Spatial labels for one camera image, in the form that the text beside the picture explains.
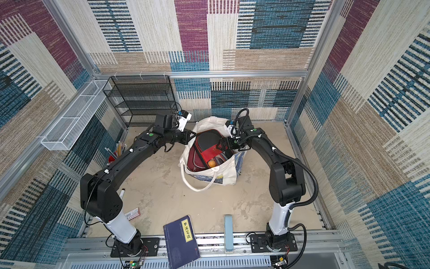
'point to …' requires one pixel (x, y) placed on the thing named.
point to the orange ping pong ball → (211, 163)
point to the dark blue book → (182, 246)
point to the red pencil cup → (120, 149)
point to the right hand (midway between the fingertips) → (227, 147)
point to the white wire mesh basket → (66, 130)
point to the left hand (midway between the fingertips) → (196, 134)
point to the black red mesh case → (204, 149)
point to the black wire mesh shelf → (138, 99)
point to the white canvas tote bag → (225, 174)
